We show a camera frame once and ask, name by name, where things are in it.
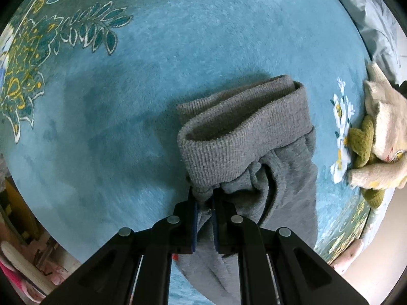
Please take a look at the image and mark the grey sweatpants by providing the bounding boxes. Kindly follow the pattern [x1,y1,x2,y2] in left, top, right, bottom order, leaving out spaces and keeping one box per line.
[176,74,319,305]

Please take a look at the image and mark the blue-grey floral duvet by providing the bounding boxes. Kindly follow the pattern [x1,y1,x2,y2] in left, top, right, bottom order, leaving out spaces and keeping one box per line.
[318,0,407,86]

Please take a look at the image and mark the olive green knitted sweater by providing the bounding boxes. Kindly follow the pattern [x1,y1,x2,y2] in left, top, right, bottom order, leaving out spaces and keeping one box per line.
[347,114,388,209]

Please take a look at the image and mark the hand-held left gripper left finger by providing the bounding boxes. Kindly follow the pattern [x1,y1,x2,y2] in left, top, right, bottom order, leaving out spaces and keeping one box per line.
[41,187,200,305]

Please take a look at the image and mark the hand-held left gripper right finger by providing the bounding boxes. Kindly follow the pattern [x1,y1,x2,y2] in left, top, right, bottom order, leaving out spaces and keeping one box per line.
[211,191,371,305]

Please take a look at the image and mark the teal floral bed blanket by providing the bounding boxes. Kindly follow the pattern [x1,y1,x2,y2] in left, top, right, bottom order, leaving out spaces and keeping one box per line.
[0,0,376,305]

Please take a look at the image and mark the pink slipper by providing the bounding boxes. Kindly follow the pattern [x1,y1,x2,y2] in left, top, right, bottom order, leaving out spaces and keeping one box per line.
[0,241,53,304]

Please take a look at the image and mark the pink dotted cloth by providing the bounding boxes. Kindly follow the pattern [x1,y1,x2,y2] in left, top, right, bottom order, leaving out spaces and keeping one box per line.
[331,238,366,274]

